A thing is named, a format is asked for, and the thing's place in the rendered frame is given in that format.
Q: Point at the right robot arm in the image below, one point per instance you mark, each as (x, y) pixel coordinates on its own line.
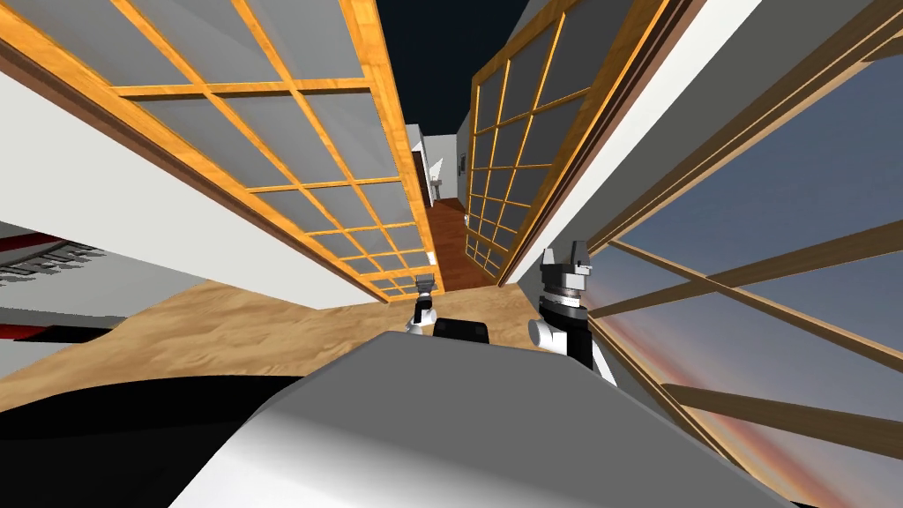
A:
(568, 328)

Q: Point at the wide orange lattice sliding door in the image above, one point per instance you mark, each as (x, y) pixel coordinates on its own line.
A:
(296, 134)

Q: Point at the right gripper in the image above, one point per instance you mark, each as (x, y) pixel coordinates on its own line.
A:
(564, 269)

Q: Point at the brown framed window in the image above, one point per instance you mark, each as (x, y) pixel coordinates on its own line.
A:
(776, 233)

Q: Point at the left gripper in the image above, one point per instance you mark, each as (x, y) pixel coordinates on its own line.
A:
(425, 283)

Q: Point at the narrow orange lattice door leaf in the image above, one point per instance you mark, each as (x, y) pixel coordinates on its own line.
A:
(522, 134)

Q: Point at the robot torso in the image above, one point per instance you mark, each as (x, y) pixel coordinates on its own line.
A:
(451, 430)

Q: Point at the white and red furniture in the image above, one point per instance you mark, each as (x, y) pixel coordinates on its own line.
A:
(42, 282)

